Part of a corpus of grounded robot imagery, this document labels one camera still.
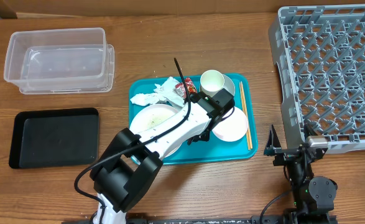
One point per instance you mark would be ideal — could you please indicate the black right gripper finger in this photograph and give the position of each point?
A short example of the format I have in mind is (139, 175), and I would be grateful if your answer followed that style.
(273, 142)
(308, 130)

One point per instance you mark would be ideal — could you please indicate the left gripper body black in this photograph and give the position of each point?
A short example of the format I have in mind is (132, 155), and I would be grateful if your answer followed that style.
(205, 134)

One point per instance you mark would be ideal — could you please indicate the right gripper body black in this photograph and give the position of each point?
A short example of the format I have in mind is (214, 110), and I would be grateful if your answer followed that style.
(285, 155)

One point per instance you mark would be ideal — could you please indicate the red snack wrapper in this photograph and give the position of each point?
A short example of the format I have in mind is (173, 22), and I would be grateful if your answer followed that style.
(185, 88)

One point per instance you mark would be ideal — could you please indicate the large white tissue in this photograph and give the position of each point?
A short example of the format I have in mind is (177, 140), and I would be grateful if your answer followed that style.
(166, 92)

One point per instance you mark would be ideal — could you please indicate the large white plate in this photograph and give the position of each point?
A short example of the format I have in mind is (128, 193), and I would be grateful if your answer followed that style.
(151, 117)

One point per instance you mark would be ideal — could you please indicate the small white tissue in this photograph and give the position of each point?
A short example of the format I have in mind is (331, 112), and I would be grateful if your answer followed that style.
(147, 99)

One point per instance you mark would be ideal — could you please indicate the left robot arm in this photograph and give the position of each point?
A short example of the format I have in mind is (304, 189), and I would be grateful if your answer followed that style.
(132, 161)

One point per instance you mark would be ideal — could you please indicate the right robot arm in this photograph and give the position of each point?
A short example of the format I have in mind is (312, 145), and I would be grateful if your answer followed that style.
(313, 195)

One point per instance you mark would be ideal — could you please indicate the grey dishwasher rack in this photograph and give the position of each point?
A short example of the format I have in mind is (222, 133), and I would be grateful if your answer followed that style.
(320, 55)

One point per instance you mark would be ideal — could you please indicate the black waste tray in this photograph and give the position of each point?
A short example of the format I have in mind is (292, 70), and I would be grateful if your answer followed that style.
(48, 138)

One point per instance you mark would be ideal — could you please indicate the white paper cup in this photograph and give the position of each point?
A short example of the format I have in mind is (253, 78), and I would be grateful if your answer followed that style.
(211, 82)

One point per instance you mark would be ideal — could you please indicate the grey small bowl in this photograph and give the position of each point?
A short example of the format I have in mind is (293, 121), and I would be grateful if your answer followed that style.
(229, 85)

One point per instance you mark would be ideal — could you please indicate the wooden chopstick right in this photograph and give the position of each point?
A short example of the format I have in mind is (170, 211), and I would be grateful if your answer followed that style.
(246, 109)

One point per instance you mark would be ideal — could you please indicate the wooden chopstick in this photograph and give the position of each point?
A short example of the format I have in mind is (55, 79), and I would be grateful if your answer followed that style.
(243, 109)
(246, 109)

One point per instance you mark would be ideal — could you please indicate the wooden chopstick left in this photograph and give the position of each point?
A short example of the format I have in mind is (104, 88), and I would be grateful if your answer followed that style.
(243, 109)

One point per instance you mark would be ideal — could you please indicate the teal plastic tray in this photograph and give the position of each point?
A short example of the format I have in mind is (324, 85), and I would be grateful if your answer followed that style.
(215, 150)

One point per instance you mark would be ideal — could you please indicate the clear plastic bin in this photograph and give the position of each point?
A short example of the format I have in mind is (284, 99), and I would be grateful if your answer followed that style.
(60, 61)

